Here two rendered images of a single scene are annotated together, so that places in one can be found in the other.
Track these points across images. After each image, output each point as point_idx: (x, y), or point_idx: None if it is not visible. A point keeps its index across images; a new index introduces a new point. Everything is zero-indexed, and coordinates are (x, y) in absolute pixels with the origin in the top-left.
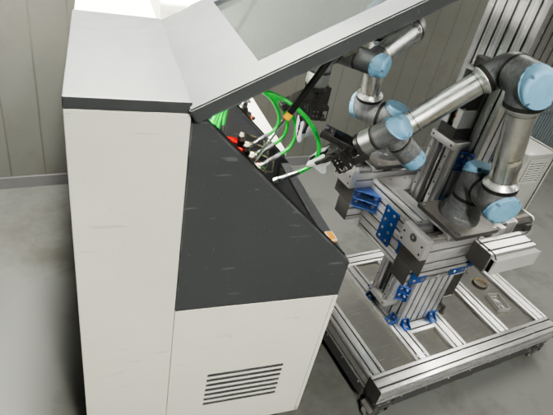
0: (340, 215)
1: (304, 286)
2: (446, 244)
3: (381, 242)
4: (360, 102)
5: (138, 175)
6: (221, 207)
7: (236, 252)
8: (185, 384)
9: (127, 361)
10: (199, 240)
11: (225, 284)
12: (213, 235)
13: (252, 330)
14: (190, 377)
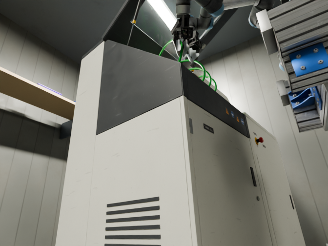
0: (298, 129)
1: (154, 95)
2: (293, 3)
3: (322, 107)
4: (279, 57)
5: (91, 69)
6: (112, 66)
7: (117, 86)
8: (95, 215)
9: (76, 180)
10: (105, 86)
11: (114, 109)
12: (109, 81)
13: (129, 147)
14: (98, 205)
